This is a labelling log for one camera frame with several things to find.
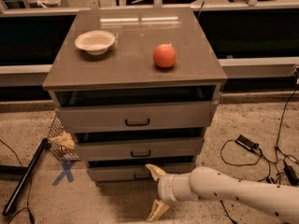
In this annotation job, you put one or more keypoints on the black power adapter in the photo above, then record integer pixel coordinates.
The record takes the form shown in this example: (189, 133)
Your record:
(246, 143)
(290, 173)

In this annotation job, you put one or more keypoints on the grey middle drawer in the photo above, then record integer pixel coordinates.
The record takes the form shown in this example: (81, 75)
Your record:
(126, 150)

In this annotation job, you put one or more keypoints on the crumpled yellow paper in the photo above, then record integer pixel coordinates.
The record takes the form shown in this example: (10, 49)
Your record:
(64, 141)

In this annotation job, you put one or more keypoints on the grey drawer cabinet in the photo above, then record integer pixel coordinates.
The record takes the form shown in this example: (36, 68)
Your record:
(127, 75)

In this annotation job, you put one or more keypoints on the wire mesh basket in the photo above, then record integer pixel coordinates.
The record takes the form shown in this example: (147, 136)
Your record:
(62, 155)

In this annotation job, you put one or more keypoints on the grey top drawer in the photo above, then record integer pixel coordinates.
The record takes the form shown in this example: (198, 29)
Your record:
(113, 118)

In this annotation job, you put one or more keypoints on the white paper bowl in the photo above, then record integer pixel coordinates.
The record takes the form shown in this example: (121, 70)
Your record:
(95, 42)

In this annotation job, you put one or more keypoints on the black bar left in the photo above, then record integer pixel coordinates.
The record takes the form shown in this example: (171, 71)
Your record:
(26, 173)

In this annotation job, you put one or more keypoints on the red apple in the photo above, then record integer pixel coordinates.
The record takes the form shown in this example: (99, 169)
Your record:
(164, 56)

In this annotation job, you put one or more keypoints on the blue tape cross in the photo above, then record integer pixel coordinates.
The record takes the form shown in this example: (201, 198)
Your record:
(65, 173)

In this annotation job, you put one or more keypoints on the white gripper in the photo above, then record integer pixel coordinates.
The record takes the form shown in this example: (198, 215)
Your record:
(163, 188)

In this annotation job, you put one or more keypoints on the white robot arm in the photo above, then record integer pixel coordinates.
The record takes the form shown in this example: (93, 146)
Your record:
(206, 184)

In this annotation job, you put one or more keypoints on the grey bottom drawer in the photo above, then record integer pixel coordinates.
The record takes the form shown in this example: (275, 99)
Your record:
(135, 172)

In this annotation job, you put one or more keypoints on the grey drawer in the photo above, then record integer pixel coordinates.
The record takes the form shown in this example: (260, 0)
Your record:
(126, 150)
(135, 172)
(113, 118)

